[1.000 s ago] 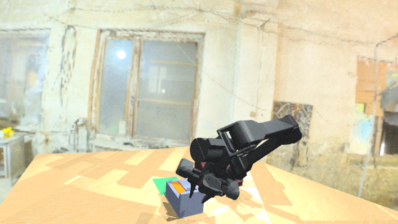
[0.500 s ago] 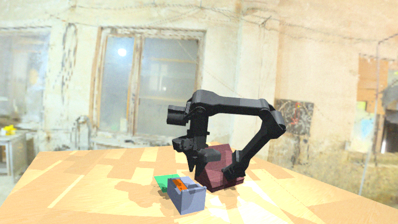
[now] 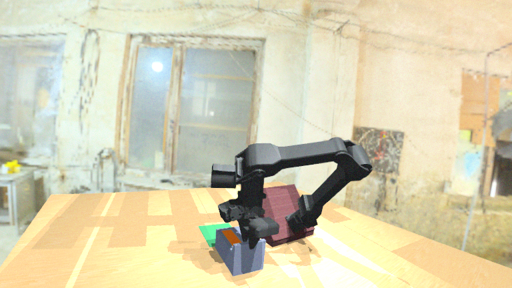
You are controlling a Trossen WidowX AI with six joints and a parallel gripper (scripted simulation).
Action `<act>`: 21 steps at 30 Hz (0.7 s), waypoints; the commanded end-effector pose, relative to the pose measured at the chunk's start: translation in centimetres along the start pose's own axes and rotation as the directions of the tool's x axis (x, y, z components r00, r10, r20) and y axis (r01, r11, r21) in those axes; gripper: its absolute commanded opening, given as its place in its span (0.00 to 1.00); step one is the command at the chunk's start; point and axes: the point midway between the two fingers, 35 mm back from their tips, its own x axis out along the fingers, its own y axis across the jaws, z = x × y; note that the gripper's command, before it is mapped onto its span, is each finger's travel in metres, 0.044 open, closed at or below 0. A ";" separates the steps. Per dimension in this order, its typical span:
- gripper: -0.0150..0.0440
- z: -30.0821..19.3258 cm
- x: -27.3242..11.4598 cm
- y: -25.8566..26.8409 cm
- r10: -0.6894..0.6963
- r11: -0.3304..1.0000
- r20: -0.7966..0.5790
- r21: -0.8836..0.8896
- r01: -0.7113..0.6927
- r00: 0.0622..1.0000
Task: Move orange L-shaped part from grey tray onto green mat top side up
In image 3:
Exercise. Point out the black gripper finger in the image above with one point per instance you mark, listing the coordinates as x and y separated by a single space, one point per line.
252 240
244 233

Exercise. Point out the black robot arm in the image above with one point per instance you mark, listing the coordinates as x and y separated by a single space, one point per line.
261 160

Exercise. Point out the orange l-shaped part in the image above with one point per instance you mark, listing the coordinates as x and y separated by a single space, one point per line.
231 237

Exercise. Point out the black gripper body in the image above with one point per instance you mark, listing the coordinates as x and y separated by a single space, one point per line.
259 226

